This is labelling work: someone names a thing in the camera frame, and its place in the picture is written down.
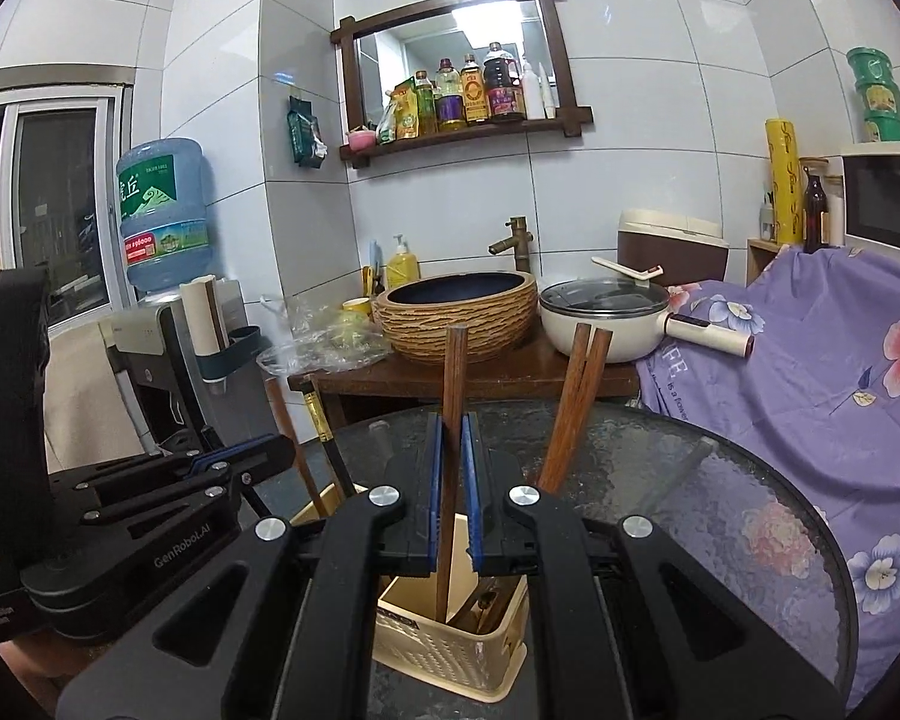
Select white brown rice cooker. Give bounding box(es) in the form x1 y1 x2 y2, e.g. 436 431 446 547
617 210 728 290

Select round glass table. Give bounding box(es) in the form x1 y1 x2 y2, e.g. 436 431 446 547
300 399 863 720

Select black chopstick gold band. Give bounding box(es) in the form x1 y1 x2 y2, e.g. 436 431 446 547
300 382 357 503

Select white pot glass lid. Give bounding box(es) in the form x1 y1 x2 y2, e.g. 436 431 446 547
538 277 755 362

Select dark soy sauce bottle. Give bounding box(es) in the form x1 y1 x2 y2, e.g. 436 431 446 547
484 43 527 122

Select white microwave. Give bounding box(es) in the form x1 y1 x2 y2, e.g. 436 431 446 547
840 141 900 275

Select green bottle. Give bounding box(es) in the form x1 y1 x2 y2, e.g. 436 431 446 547
412 71 438 137

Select wooden framed mirror shelf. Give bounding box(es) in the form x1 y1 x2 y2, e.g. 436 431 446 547
330 0 593 170

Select yellow roll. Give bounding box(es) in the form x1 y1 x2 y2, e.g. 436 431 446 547
765 118 803 245

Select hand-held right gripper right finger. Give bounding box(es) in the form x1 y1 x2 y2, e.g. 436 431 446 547
461 411 848 720

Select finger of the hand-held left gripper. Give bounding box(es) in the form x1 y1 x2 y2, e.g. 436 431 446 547
81 467 254 535
49 433 297 505

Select white cup dispenser tube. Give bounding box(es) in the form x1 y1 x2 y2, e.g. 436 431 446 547
180 274 233 357

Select grey water dispenser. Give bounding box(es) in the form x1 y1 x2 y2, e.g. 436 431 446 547
101 277 271 458

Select beige perforated utensil holder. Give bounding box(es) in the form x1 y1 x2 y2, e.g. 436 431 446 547
289 484 530 700

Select bronze faucet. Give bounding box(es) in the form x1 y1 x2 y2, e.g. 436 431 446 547
487 216 533 275

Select teal wall-mounted holder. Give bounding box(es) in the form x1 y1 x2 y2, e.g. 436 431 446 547
195 325 271 383

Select purple floral cloth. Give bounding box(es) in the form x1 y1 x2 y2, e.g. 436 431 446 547
634 244 900 713

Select clear plastic bags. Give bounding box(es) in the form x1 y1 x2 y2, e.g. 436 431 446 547
259 294 391 376

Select wooden crate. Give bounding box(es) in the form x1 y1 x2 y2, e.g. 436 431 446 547
746 238 788 286

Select aluminium framed window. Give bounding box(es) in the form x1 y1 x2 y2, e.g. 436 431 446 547
0 67 136 331

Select brown wooden chopstick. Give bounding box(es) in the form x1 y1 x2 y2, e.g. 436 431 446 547
266 375 329 518
435 325 470 623
536 324 595 496

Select blue water bottle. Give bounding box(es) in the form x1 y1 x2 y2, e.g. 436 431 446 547
115 137 215 293

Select person's left forearm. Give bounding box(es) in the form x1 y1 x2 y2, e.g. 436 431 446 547
0 637 83 698

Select wicker pattern basin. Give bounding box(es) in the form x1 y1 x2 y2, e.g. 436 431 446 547
373 271 539 365

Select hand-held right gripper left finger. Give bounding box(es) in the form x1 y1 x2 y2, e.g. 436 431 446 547
56 411 447 720

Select purple label oil bottle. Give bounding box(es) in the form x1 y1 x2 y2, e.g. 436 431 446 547
435 58 467 130

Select yellow green packet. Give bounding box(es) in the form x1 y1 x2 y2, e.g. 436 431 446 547
375 82 421 145

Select brown glass bottle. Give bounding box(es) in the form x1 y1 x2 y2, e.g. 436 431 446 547
801 169 830 254

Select pair of wooden chopsticks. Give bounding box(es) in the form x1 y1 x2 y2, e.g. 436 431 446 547
551 326 614 492

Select white container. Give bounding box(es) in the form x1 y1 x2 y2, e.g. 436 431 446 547
825 174 847 247

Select white bottle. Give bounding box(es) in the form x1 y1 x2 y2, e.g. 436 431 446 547
521 60 547 119

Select amber oil bottle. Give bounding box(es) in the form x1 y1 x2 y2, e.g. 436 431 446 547
461 54 491 125

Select yellow soap bottle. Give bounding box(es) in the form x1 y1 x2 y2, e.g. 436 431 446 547
386 234 421 290

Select wooden counter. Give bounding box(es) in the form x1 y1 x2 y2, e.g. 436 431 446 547
289 330 642 428

